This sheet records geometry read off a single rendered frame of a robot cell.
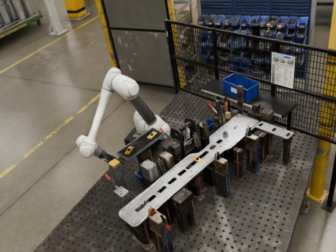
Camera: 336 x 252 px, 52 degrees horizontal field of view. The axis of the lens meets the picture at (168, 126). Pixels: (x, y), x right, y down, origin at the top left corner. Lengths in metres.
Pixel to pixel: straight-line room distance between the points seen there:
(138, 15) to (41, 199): 2.72
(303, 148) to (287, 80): 0.60
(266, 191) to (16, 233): 2.56
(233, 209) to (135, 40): 3.31
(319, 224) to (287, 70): 1.43
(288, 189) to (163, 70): 3.06
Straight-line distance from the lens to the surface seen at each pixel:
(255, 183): 2.83
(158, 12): 4.87
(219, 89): 3.37
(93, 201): 2.93
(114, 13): 5.32
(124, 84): 2.57
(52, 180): 4.44
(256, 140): 2.70
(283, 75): 3.08
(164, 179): 2.49
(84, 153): 2.63
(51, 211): 4.07
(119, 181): 2.56
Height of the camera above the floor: 2.71
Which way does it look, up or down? 35 degrees down
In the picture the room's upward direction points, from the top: 10 degrees counter-clockwise
